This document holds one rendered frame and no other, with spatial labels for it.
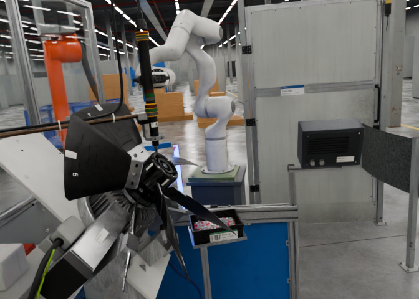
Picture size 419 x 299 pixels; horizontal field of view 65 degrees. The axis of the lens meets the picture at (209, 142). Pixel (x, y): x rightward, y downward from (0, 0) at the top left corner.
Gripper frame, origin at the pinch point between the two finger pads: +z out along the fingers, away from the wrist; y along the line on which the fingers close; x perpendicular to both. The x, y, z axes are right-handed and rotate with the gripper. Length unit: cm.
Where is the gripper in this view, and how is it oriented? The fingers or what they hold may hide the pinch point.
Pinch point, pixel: (147, 80)
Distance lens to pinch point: 116.9
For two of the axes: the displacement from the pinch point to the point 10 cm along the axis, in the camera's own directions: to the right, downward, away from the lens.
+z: -0.8, 2.2, -9.7
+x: -0.8, -9.7, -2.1
